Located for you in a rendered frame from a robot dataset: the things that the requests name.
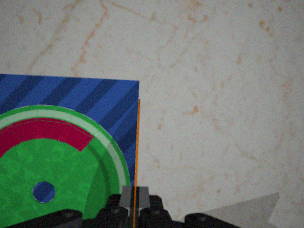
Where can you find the green cd with red label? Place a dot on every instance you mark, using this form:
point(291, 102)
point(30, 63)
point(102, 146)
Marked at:
point(64, 148)

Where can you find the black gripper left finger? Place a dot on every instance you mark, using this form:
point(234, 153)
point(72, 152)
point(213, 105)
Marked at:
point(115, 216)

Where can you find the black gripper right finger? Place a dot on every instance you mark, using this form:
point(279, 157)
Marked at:
point(149, 213)

